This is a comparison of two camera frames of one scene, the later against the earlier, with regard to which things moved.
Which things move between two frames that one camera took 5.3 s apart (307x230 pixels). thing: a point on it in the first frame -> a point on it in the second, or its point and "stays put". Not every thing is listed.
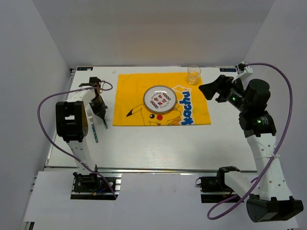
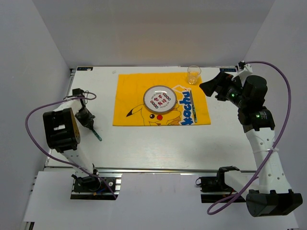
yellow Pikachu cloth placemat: [191, 107] stays put
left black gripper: [98, 111] -> [88, 121]
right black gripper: [221, 85] stays put
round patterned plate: [159, 98] stays put
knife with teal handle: [105, 122] -> [193, 106]
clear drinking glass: [194, 74] stays put
